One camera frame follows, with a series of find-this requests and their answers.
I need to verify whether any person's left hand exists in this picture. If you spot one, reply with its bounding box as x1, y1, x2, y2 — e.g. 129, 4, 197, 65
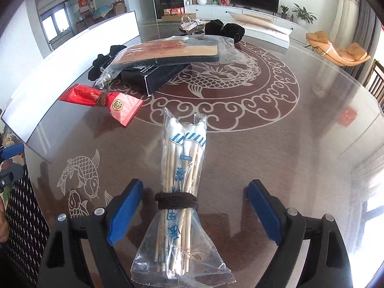
0, 198, 10, 243

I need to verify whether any silver patterned pouch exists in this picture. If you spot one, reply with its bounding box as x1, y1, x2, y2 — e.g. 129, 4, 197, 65
179, 14, 206, 35

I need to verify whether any green potted plant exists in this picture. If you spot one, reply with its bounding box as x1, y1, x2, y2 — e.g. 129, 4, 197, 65
292, 3, 317, 26

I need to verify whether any red packet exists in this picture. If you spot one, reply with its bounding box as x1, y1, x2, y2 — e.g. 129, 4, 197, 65
59, 84, 144, 127

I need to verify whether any bagged chopsticks bundle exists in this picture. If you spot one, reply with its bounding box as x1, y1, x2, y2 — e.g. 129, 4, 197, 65
131, 108, 236, 287

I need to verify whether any wooden dining chair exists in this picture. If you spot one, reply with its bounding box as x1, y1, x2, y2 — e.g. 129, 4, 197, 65
363, 60, 384, 110

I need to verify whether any white tv cabinet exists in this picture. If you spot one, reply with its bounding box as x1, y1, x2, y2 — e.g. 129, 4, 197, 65
185, 5, 309, 49

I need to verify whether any white cardboard storage box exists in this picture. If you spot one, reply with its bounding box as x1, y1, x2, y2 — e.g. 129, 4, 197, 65
0, 10, 142, 163

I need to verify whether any orange lounge chair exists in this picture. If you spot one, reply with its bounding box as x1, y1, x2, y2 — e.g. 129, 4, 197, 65
305, 31, 371, 67

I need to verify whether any white flat board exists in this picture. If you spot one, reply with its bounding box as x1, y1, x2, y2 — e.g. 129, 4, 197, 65
228, 12, 292, 49

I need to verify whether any bagged brown package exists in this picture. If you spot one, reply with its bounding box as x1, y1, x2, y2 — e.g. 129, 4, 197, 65
95, 35, 246, 89

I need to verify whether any black cloth pouch pair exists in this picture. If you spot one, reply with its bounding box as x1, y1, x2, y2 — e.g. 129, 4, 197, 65
88, 45, 126, 81
204, 19, 245, 43

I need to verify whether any black rectangular box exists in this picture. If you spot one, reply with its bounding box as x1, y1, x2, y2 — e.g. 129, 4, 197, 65
120, 64, 189, 97

